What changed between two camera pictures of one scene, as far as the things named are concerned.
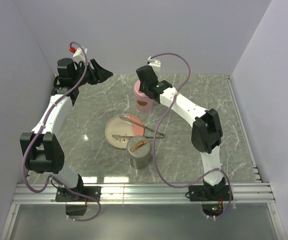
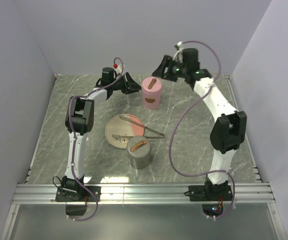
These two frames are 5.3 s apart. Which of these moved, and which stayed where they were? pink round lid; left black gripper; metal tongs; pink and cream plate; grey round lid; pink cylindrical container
Moved: pink round lid; left black gripper; pink cylindrical container
Stayed: pink and cream plate; metal tongs; grey round lid
